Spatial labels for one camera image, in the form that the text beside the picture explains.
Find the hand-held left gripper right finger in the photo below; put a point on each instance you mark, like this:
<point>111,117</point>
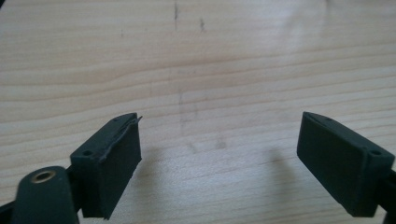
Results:
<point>339,168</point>

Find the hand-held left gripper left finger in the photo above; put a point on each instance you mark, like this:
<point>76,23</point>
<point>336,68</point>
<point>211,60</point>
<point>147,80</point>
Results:
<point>109,168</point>

